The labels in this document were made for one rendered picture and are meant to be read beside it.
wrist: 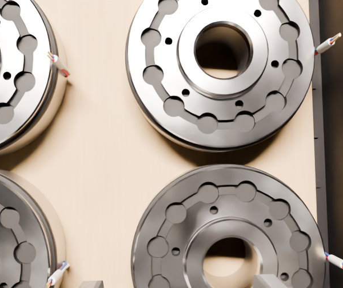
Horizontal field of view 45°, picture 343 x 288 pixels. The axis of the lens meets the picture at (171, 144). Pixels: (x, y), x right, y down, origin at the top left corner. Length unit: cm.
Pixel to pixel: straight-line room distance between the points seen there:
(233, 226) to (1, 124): 13
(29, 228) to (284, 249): 13
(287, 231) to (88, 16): 17
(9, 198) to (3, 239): 2
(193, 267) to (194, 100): 9
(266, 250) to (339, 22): 13
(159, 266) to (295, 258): 7
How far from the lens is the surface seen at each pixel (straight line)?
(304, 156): 26
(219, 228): 21
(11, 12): 25
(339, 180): 25
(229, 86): 22
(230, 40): 25
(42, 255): 23
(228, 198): 22
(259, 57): 22
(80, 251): 26
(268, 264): 22
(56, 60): 22
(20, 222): 23
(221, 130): 22
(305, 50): 24
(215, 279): 25
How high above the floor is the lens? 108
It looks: 86 degrees down
